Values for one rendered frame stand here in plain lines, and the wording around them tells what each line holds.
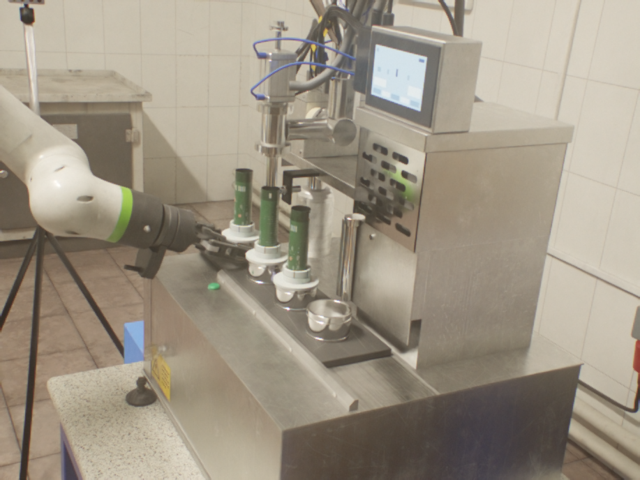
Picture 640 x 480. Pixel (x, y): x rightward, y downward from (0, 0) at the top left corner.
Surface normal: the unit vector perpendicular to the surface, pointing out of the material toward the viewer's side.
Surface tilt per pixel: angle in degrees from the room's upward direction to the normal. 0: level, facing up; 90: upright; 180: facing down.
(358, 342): 0
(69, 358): 0
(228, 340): 0
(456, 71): 90
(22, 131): 81
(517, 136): 90
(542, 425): 90
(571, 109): 90
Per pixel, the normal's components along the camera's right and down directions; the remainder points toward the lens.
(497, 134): 0.46, 0.34
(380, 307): -0.89, 0.11
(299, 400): 0.07, -0.94
